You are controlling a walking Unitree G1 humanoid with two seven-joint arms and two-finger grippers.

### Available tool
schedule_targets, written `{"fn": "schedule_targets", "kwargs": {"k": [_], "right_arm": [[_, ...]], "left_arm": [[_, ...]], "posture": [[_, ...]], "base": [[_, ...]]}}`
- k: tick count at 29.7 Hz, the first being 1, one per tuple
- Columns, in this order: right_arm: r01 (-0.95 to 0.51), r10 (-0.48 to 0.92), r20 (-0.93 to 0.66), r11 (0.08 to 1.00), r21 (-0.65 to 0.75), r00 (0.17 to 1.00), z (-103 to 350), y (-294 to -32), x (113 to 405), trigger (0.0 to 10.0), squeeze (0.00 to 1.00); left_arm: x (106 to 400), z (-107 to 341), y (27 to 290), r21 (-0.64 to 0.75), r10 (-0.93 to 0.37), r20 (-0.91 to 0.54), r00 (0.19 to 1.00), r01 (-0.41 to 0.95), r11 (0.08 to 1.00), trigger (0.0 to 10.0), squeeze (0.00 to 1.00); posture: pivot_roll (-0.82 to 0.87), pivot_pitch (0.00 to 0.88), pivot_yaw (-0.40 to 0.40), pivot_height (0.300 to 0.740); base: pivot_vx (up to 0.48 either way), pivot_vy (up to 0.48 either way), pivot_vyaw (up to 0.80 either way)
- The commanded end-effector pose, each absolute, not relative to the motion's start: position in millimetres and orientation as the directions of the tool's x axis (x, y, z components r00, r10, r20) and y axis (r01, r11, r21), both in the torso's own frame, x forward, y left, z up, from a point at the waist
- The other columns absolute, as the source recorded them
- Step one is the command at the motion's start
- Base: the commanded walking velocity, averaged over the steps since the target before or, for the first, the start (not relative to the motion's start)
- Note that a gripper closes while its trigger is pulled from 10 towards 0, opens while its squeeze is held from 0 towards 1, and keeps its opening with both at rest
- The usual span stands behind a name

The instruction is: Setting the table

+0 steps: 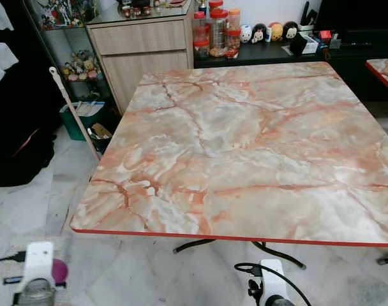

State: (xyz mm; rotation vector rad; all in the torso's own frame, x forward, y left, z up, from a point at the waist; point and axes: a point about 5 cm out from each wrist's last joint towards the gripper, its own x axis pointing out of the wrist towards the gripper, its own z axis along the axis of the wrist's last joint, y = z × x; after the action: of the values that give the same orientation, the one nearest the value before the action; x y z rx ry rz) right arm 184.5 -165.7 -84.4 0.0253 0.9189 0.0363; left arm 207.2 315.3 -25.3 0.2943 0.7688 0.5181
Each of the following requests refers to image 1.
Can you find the green storage bin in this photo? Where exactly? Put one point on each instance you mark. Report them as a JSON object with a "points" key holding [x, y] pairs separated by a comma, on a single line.
{"points": [[73, 124]]}

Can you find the black television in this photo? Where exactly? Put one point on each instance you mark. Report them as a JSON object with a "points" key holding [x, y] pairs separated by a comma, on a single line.
{"points": [[357, 19]]}

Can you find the marble-pattern table with red edge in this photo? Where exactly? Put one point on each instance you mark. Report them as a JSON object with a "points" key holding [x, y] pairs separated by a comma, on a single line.
{"points": [[245, 153]]}

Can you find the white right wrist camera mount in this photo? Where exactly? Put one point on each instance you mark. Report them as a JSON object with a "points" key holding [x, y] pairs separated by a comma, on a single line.
{"points": [[274, 277]]}

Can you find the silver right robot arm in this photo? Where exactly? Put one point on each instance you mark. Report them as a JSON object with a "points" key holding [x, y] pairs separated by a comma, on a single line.
{"points": [[280, 301]]}

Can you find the yellow plush toy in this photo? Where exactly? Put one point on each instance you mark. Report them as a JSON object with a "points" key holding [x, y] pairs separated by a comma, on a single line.
{"points": [[276, 32]]}

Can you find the light wooden drawer cabinet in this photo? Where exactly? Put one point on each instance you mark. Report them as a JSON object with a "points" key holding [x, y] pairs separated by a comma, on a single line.
{"points": [[143, 51]]}

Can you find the glass shelf with figurines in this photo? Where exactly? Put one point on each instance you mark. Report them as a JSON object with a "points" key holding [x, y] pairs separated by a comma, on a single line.
{"points": [[79, 64]]}

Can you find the black plush toy with bow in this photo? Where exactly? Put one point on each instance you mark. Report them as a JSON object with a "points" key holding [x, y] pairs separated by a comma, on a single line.
{"points": [[260, 34]]}

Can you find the white plush toy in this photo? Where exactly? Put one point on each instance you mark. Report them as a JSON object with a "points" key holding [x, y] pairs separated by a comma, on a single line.
{"points": [[246, 34]]}

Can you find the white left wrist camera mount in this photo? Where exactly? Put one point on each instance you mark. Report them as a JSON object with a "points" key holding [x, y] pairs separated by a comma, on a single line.
{"points": [[38, 262]]}

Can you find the black box device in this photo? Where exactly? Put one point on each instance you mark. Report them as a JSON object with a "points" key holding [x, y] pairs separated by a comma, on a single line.
{"points": [[302, 43]]}

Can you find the orange-lid plastic jar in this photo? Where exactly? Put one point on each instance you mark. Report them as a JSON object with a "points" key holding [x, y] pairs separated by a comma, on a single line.
{"points": [[234, 29]]}

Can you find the tall red-lid plastic jar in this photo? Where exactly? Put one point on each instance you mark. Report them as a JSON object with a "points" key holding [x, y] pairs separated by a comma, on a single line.
{"points": [[218, 33]]}

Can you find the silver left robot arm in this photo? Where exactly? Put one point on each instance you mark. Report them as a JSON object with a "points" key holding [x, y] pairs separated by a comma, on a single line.
{"points": [[36, 294]]}

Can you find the small red box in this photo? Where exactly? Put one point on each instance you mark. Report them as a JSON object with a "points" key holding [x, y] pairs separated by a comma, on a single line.
{"points": [[325, 36]]}

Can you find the white hanging cloth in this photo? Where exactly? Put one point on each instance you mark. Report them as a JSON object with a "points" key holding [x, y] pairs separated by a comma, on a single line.
{"points": [[1, 60]]}

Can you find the black small waste bin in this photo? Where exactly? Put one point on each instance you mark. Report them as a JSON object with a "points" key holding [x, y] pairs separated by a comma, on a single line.
{"points": [[99, 137]]}

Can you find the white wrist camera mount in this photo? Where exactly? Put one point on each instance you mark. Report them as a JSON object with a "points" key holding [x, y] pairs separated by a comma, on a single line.
{"points": [[274, 277], [38, 262]]}

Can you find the small marble-pattern side table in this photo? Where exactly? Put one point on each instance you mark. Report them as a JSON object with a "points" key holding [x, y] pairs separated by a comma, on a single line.
{"points": [[387, 71]]}

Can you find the slim red-lid plastic jar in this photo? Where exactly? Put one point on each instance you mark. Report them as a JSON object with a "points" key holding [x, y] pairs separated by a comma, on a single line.
{"points": [[200, 29]]}

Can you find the black fabric heap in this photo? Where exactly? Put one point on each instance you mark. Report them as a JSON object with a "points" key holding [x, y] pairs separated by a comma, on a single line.
{"points": [[22, 140]]}

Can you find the magenta round object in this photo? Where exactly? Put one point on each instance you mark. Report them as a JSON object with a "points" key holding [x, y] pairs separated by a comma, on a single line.
{"points": [[60, 271]]}

